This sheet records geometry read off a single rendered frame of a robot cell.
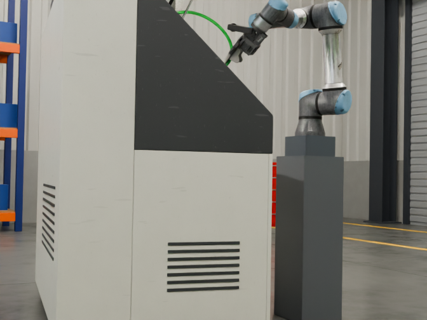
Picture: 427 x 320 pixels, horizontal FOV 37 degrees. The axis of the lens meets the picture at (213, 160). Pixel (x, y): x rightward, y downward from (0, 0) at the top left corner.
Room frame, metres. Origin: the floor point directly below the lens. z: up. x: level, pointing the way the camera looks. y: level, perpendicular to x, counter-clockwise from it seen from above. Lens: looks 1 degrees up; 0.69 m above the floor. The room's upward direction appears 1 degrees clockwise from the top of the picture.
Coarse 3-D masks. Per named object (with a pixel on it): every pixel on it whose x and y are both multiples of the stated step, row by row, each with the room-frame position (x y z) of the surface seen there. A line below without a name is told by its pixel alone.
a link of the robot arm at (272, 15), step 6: (270, 0) 2.66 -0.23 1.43; (276, 0) 2.64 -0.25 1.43; (282, 0) 2.64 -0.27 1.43; (264, 6) 2.69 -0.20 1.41; (270, 6) 2.65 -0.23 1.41; (276, 6) 2.65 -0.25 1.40; (282, 6) 2.65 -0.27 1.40; (264, 12) 2.67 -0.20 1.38; (270, 12) 2.66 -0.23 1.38; (276, 12) 2.66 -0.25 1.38; (282, 12) 2.67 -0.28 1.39; (264, 18) 2.67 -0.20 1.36; (270, 18) 2.67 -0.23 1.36; (276, 18) 2.68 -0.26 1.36; (282, 18) 2.70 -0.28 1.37; (270, 24) 2.69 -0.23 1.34
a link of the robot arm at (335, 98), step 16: (320, 16) 3.03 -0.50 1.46; (336, 16) 2.98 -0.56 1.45; (320, 32) 3.06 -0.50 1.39; (336, 32) 3.03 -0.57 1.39; (336, 48) 3.04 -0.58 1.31; (336, 64) 3.05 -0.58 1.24; (336, 80) 3.06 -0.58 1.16; (320, 96) 3.11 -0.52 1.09; (336, 96) 3.05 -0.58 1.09; (320, 112) 3.13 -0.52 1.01; (336, 112) 3.08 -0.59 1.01
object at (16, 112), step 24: (24, 0) 7.54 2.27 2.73; (0, 24) 7.59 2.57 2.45; (24, 24) 7.54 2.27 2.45; (0, 48) 7.42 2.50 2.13; (24, 48) 7.54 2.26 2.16; (24, 72) 7.55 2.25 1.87; (24, 96) 7.55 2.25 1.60; (0, 120) 7.58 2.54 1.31; (24, 120) 7.55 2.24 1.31; (0, 192) 7.64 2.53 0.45; (0, 216) 7.44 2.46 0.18
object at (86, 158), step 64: (64, 0) 2.37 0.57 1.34; (128, 0) 2.45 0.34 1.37; (64, 64) 2.38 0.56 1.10; (128, 64) 2.45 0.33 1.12; (64, 128) 2.38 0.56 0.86; (128, 128) 2.45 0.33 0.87; (64, 192) 2.38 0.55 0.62; (128, 192) 2.46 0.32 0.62; (64, 256) 2.38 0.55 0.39; (128, 256) 2.46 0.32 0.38
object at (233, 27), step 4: (228, 24) 2.74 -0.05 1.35; (232, 24) 2.74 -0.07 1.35; (228, 28) 2.74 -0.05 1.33; (232, 28) 2.74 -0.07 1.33; (236, 28) 2.73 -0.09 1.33; (240, 28) 2.72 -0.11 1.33; (244, 28) 2.72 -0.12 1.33; (248, 28) 2.71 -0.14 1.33; (252, 28) 2.73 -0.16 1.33; (244, 32) 2.72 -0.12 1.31; (248, 32) 2.72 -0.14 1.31
